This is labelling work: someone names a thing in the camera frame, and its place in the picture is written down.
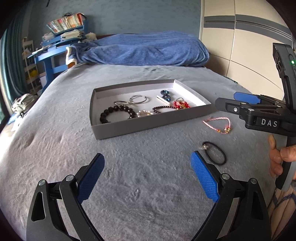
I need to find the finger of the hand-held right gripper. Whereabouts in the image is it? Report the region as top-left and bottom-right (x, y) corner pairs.
(233, 91), (287, 107)
(215, 97), (250, 118)

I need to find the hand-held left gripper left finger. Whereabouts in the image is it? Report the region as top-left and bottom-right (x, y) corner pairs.
(25, 153), (105, 241)

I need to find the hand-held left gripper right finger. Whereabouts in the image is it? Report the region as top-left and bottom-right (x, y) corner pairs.
(190, 151), (272, 241)

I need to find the pink braided bracelet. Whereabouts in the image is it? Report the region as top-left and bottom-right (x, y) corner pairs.
(202, 117), (232, 135)

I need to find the black hair tie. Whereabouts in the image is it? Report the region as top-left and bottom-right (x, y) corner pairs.
(202, 141), (226, 166)

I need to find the purple bead bracelet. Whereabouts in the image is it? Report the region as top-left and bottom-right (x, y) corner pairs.
(152, 105), (178, 114)

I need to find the grey cardboard box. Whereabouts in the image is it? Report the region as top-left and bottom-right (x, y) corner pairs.
(90, 79), (212, 140)

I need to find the white pearl bracelet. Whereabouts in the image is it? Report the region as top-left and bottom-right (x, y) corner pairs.
(136, 110), (155, 118)

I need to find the silver wire bangle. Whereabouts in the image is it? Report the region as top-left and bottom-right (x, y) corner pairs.
(129, 95), (148, 105)

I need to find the person's right forearm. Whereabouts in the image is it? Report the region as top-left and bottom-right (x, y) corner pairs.
(268, 178), (296, 241)

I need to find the person's right hand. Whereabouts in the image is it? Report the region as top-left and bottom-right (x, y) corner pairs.
(268, 135), (296, 179)

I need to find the grey bed blanket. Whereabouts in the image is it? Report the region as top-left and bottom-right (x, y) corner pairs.
(0, 64), (285, 241)

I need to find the cream wardrobe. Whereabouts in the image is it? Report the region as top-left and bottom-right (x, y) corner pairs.
(199, 0), (296, 93)

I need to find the blue pillow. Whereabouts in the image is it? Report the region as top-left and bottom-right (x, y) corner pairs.
(66, 30), (210, 67)

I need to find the grey cloth bag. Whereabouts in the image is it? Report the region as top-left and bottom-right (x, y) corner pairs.
(10, 93), (38, 116)

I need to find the blue desk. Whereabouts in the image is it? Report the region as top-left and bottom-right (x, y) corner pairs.
(28, 20), (88, 86)

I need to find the white shelf rack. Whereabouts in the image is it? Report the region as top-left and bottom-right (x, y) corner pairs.
(22, 37), (43, 93)

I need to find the dark teal curtain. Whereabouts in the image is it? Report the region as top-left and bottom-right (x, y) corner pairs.
(0, 19), (23, 121)

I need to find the stack of papers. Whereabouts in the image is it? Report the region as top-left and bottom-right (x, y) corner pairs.
(42, 29), (87, 44)

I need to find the row of books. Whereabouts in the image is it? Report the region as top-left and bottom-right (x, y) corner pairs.
(46, 13), (85, 33)

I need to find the red bead bracelet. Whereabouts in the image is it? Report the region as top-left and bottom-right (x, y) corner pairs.
(173, 98), (190, 110)

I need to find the black bead bracelet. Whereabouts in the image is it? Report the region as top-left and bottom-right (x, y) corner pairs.
(99, 105), (137, 124)

